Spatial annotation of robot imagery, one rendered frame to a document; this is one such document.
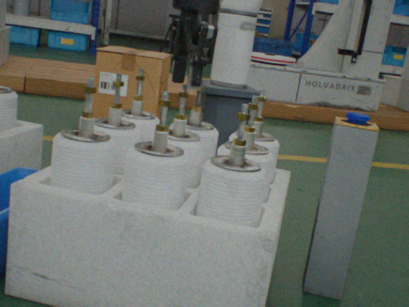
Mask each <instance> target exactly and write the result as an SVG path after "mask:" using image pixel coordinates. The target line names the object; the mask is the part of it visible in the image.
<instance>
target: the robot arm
mask: <svg viewBox="0 0 409 307"><path fill-rule="evenodd" d="M262 1H263V0H224V1H222V2H221V6H220V12H219V17H218V26H212V25H210V22H209V15H210V14H212V15H216V14H217V13H218V7H219V2H220V0H173V2H172V6H173V7H174V8H175V9H177V10H181V14H180V18H179V20H178V19H174V18H173V19H172V20H171V25H170V33H169V54H172V58H173V59H174V62H173V68H172V77H171V81H172V82H173V83H184V80H185V75H186V64H187V62H186V60H187V58H188V54H190V64H191V65H193V66H189V71H188V88H189V89H191V90H199V89H200V88H201V84H202V75H203V70H204V67H205V66H206V64H212V72H211V77H210V84H212V85H214V86H220V87H224V88H241V89H244V88H246V87H247V82H248V70H249V66H250V62H251V54H252V49H253V41H254V37H255V28H256V20H257V16H258V12H259V10H260V8H261V3H262ZM174 46H175V47H174ZM184 49H185V50H184ZM206 51H208V52H207V56H206ZM195 52H196V57H195ZM213 53H214V54H213ZM212 60H213V63H212Z"/></svg>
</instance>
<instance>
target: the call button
mask: <svg viewBox="0 0 409 307"><path fill-rule="evenodd" d="M346 118H348V122H351V123H354V124H367V122H368V121H369V120H370V117H369V116H368V115H366V114H363V113H357V112H347V113H346Z"/></svg>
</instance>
